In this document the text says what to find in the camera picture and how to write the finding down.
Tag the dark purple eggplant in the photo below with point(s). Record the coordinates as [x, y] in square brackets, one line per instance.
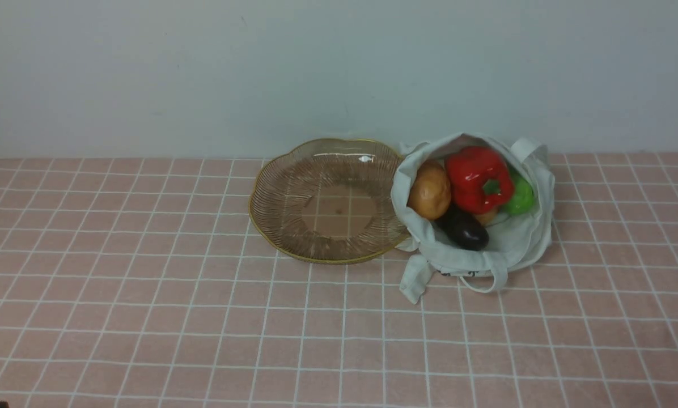
[463, 229]

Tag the white cloth tote bag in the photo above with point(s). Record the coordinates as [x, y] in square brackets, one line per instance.
[515, 242]

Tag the brown potato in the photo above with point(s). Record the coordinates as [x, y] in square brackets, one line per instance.
[487, 218]
[430, 195]

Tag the green vegetable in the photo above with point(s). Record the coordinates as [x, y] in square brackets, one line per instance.
[523, 199]

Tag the gold wire basket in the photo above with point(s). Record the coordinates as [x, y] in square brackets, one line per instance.
[328, 201]

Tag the red bell pepper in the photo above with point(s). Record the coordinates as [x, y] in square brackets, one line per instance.
[480, 179]

